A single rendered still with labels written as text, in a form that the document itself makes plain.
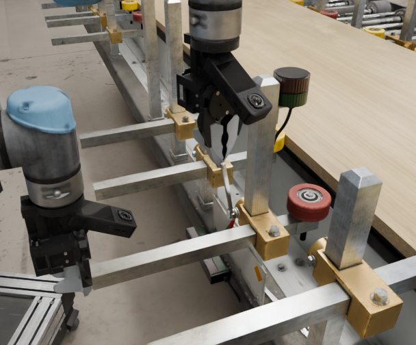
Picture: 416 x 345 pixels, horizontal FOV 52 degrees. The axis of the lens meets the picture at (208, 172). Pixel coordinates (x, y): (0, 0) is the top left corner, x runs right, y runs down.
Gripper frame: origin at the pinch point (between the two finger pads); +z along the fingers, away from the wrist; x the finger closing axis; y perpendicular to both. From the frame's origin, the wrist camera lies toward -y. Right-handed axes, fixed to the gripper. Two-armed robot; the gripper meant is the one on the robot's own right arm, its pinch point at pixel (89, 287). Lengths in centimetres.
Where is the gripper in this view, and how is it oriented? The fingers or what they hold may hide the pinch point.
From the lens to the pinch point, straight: 78.2
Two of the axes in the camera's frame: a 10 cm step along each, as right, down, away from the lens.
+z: -0.3, 8.4, 5.4
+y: -9.3, 1.7, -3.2
